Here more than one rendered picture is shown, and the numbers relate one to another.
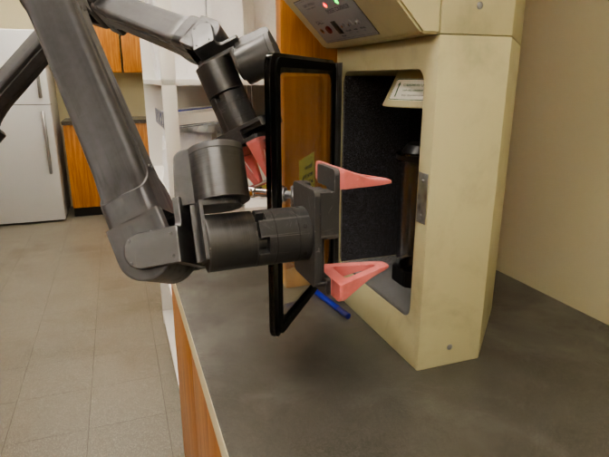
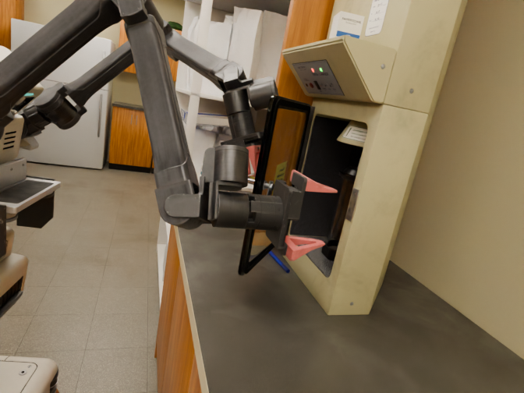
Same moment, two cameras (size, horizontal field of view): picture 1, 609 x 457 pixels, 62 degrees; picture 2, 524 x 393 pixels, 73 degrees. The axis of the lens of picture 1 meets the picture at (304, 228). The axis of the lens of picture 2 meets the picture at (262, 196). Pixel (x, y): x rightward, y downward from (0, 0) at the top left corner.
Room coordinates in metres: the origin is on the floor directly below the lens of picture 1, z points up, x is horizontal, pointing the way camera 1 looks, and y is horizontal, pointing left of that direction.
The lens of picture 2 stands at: (-0.04, 0.03, 1.37)
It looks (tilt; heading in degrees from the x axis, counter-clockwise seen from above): 15 degrees down; 0
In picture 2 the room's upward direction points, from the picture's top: 11 degrees clockwise
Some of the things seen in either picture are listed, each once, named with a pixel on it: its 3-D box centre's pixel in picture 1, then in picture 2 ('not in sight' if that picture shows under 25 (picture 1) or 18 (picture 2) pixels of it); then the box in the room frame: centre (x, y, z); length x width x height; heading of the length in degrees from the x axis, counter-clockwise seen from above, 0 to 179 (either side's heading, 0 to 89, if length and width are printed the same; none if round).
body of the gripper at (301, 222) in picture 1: (286, 234); (266, 212); (0.51, 0.02, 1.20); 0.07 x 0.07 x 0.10; 20
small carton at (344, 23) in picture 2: not in sight; (345, 32); (0.75, -0.08, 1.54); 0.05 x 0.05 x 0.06; 8
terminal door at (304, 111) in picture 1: (305, 186); (277, 182); (0.81, 0.00, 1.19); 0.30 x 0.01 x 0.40; 161
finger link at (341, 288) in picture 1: (349, 257); (301, 234); (0.53, -0.05, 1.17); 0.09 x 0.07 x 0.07; 110
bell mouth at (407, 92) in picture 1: (439, 88); (375, 136); (0.83, -0.21, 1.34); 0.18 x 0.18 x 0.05
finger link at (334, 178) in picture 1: (349, 196); (309, 196); (0.53, -0.05, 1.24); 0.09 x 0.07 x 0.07; 110
